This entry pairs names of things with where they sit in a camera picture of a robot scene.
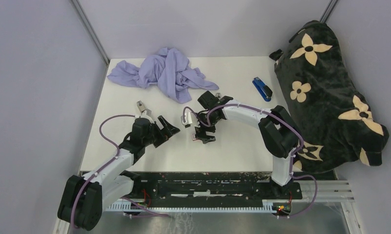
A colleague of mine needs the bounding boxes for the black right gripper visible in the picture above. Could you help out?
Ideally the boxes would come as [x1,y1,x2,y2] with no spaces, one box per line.
[194,112,221,144]

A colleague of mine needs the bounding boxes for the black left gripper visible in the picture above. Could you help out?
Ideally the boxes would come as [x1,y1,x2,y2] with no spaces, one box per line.
[142,116,180,148]

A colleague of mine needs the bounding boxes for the beige black stapler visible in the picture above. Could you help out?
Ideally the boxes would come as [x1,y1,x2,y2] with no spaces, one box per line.
[136,101,148,113]

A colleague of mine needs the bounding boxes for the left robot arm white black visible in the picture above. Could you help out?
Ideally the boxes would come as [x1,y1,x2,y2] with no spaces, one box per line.
[57,115,180,231]

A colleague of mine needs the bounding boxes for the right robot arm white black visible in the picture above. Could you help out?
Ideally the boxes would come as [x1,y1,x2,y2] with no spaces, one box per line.
[193,100,304,199]

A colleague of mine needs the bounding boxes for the blue stapler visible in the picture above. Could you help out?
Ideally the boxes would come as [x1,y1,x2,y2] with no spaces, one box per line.
[252,77,273,102]

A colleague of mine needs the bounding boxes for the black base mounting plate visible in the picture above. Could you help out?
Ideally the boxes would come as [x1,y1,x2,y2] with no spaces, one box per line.
[126,172,303,208]

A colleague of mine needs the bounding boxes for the purple crumpled cloth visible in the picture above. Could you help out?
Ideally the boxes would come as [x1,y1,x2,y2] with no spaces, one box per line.
[107,47,219,104]

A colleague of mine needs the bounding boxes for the black floral plush pillow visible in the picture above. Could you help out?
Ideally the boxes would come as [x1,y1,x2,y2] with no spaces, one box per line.
[270,20,390,173]

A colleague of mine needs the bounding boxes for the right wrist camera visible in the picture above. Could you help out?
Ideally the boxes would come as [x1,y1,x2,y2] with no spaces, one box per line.
[181,111,196,128]

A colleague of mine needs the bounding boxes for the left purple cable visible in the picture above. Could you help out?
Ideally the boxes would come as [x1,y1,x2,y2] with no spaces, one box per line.
[69,114,170,231]

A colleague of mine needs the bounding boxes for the aluminium rail frame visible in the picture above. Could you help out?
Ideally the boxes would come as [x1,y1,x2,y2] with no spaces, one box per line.
[53,179,355,234]

